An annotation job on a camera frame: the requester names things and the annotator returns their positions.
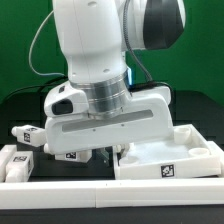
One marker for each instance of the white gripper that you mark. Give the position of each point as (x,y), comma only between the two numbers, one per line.
(97,117)

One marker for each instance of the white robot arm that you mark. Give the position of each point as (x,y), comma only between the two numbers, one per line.
(94,34)

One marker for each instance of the white left barrier wall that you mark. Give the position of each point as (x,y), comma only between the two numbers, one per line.
(5,155)

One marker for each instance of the white front barrier wall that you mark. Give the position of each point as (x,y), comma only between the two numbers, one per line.
(112,193)

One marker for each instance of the white square table top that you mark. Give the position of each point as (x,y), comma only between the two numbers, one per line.
(185,154)

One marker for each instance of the white barrier wall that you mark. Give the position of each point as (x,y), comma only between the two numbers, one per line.
(5,155)
(112,193)

